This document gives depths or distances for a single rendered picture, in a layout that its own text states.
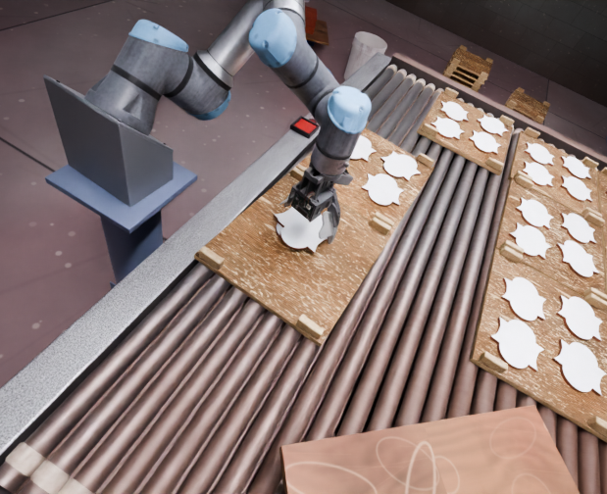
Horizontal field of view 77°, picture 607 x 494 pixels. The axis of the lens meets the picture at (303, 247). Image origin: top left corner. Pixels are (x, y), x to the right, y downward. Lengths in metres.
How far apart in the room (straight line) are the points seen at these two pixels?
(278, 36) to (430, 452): 0.71
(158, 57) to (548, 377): 1.16
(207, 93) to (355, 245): 0.54
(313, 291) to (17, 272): 1.52
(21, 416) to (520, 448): 0.84
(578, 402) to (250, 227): 0.87
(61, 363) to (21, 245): 1.41
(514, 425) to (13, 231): 2.11
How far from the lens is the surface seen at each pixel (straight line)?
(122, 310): 0.86
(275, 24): 0.69
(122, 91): 0.98
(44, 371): 0.83
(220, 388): 0.78
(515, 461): 0.83
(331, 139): 0.72
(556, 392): 1.11
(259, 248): 0.93
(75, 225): 2.22
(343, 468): 0.67
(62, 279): 2.04
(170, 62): 1.00
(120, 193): 1.07
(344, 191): 1.14
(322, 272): 0.93
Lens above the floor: 1.66
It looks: 50 degrees down
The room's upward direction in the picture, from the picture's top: 22 degrees clockwise
